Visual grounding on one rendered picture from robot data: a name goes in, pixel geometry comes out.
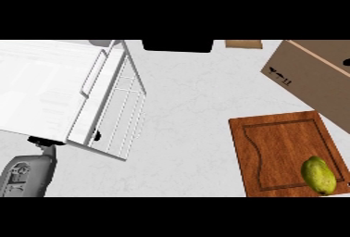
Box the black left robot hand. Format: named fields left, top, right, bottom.
left=26, top=130, right=101, bottom=146

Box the brown wooden cutting board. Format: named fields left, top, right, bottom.
left=227, top=110, right=350, bottom=198

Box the small brown cardboard piece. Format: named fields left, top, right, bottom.
left=224, top=40, right=264, bottom=50

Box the green bell pepper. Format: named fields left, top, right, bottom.
left=299, top=156, right=338, bottom=196

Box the brown cardboard box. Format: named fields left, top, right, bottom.
left=259, top=40, right=350, bottom=135

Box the black appliance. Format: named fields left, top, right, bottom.
left=140, top=40, right=214, bottom=54

